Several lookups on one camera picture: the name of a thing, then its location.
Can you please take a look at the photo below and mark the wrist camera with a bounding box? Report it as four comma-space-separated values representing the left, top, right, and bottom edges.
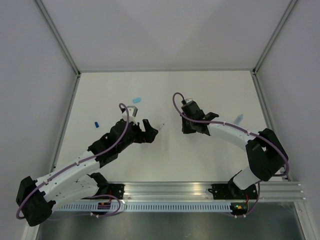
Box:
181, 98, 194, 105
121, 105, 138, 125

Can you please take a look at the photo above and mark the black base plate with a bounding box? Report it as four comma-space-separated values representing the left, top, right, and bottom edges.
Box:
208, 183, 258, 200
79, 183, 125, 201

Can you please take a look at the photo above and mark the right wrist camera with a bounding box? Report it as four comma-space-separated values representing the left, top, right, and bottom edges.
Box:
181, 98, 194, 105

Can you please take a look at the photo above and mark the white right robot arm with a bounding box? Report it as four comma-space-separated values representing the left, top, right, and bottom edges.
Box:
181, 99, 289, 199

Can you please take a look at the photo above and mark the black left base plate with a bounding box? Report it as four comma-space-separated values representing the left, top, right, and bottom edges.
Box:
79, 183, 125, 201

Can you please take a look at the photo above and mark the left aluminium frame post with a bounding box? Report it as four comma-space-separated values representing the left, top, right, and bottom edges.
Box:
33, 0, 81, 76

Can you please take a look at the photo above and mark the right aluminium frame post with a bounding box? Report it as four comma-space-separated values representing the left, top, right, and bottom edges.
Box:
251, 0, 300, 76

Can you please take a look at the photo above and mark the aluminium mounting rail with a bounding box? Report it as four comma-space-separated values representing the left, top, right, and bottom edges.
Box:
121, 181, 307, 202

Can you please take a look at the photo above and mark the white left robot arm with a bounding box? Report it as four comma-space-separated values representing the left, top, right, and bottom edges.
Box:
16, 119, 159, 227

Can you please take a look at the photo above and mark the aluminium frame post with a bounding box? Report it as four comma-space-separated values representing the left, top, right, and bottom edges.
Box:
33, 0, 81, 76
251, 0, 300, 76

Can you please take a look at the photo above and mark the light blue pen cap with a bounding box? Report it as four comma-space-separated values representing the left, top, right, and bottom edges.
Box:
132, 97, 142, 104

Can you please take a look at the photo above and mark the white slotted cable duct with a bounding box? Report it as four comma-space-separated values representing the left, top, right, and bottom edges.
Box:
56, 200, 232, 213

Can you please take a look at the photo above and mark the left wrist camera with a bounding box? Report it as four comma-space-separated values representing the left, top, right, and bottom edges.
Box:
121, 105, 138, 125

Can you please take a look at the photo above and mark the white marker pen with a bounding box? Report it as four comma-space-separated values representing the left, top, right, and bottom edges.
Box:
156, 123, 165, 131

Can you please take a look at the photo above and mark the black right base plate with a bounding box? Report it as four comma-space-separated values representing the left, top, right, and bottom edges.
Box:
208, 183, 258, 200

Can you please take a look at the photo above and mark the translucent light blue cap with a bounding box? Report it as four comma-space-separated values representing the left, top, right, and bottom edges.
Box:
233, 114, 244, 125

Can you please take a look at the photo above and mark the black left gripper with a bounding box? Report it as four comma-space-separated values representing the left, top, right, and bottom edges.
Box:
117, 119, 158, 153

